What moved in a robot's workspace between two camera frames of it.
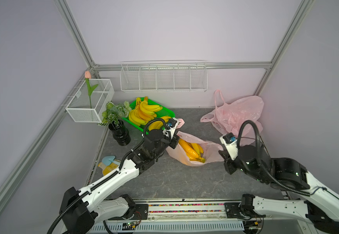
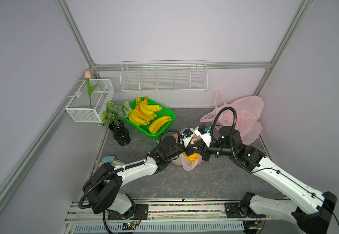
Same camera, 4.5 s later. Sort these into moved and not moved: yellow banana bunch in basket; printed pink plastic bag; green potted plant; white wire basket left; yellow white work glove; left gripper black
Moved: printed pink plastic bag; left gripper black
Not moved: yellow white work glove; green potted plant; white wire basket left; yellow banana bunch in basket
